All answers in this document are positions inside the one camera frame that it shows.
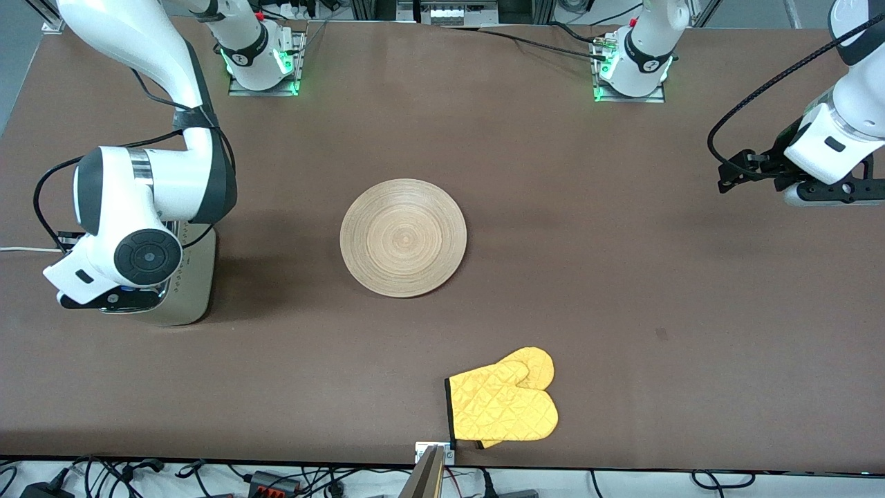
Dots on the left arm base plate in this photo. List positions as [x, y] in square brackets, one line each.
[632, 99]

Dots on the aluminium frame rack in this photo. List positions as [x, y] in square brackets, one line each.
[449, 10]

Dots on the white power strip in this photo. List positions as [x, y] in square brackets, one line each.
[301, 8]

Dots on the aluminium camera post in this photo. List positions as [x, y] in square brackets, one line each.
[423, 481]

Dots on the yellow quilted oven mitt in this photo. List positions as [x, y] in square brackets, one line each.
[501, 408]

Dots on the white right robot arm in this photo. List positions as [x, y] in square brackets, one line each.
[173, 187]

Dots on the aluminium corner bracket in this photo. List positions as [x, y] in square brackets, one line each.
[54, 26]

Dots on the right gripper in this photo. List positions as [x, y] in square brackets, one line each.
[67, 236]

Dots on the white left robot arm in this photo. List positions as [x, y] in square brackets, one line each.
[646, 55]

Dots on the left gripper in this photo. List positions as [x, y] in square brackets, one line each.
[776, 162]

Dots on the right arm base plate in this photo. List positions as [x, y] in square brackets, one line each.
[238, 88]

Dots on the round wooden plate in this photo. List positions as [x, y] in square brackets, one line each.
[403, 238]

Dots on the black orange connector block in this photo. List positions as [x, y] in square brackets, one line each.
[273, 484]

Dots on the silver two-slot toaster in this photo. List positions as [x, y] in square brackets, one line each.
[193, 290]

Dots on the white post bracket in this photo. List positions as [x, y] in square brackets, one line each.
[449, 455]

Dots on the black power adapter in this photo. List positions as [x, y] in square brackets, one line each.
[45, 492]

